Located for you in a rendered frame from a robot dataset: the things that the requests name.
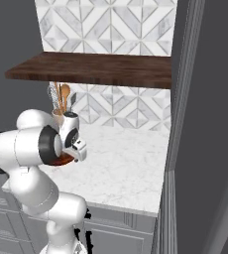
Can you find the grey drawer front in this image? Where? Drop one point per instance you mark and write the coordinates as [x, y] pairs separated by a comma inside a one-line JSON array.
[[2, 228]]

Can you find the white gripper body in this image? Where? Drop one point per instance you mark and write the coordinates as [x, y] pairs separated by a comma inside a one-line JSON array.
[[79, 152]]

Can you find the dark wooden shelf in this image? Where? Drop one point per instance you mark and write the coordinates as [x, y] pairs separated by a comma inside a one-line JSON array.
[[96, 69]]

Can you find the wooden spatula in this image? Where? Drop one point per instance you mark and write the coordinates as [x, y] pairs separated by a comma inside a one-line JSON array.
[[56, 96]]

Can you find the grey cabinet door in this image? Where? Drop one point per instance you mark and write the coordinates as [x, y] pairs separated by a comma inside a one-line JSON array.
[[119, 236]]

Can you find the beige utensil pot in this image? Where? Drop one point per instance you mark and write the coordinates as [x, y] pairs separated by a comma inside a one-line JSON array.
[[56, 117]]

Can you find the brown bowl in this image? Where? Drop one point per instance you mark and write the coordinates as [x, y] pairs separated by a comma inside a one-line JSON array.
[[62, 161]]

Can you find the dark grey spatula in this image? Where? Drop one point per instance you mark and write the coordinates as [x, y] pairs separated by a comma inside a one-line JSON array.
[[73, 100]]

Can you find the wooden spoon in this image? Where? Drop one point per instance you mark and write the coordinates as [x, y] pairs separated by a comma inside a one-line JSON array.
[[65, 91]]

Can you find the tall grey cabinet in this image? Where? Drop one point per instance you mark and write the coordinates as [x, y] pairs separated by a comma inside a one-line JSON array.
[[205, 132]]

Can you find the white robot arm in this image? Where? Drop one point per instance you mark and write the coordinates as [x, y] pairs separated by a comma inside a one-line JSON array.
[[23, 149]]

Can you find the metal whisk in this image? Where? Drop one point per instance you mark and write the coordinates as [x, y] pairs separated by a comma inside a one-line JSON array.
[[52, 96]]

